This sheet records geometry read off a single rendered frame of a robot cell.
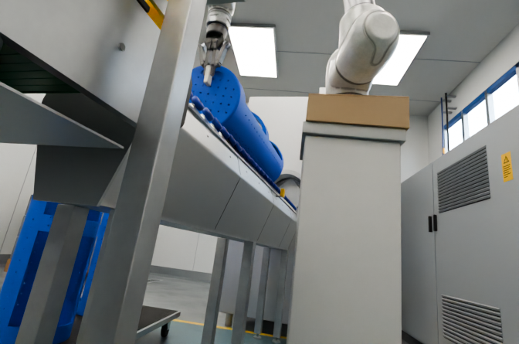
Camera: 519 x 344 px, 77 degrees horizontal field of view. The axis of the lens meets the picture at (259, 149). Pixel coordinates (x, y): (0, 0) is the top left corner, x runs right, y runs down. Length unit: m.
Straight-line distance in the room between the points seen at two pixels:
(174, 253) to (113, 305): 5.86
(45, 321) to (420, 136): 6.41
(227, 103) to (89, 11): 0.78
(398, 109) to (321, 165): 0.30
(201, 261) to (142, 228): 5.72
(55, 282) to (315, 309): 0.64
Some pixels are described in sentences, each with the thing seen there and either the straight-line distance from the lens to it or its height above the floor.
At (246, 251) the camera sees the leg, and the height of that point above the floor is 0.58.
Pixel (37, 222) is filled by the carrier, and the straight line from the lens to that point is 1.60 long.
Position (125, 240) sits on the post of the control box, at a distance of 0.41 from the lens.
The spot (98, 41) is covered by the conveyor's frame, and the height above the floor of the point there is 0.80.
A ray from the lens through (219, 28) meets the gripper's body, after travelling 1.30.
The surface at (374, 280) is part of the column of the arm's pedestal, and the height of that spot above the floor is 0.55.
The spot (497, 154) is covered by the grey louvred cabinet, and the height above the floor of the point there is 1.23.
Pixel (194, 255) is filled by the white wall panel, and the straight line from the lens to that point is 6.15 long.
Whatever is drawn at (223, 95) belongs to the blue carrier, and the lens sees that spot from 1.21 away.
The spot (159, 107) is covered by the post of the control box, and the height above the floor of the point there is 0.73.
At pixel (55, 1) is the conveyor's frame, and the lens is 0.43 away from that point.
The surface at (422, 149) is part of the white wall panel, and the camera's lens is 6.68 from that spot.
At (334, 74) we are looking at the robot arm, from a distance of 1.24.
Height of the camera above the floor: 0.58
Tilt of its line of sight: 17 degrees up
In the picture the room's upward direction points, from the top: 7 degrees clockwise
